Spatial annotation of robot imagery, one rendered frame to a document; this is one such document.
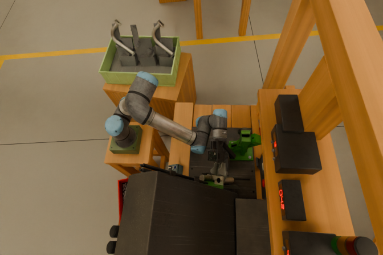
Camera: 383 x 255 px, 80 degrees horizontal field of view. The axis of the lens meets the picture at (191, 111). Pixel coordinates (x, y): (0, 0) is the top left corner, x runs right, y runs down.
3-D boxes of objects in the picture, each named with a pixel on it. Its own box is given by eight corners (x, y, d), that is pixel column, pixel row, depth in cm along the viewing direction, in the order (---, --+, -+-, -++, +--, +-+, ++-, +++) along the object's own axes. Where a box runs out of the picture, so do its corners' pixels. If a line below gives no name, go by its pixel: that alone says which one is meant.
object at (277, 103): (277, 138, 84) (282, 131, 78) (273, 103, 91) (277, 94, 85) (297, 138, 83) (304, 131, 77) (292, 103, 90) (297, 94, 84)
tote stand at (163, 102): (130, 125, 267) (102, 88, 198) (145, 89, 290) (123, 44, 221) (186, 136, 255) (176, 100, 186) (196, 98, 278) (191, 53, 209)
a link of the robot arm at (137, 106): (119, 110, 99) (208, 154, 115) (129, 90, 104) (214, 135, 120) (114, 116, 109) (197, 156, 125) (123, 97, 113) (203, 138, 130)
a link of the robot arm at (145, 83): (110, 118, 150) (129, 89, 104) (120, 99, 156) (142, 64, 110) (127, 125, 154) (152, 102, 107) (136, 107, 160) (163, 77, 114)
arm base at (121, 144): (114, 149, 155) (108, 144, 146) (115, 129, 162) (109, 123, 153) (136, 145, 155) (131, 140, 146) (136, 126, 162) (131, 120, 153)
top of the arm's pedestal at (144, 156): (106, 164, 163) (103, 163, 160) (114, 123, 178) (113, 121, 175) (149, 165, 160) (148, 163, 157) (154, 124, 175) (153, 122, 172)
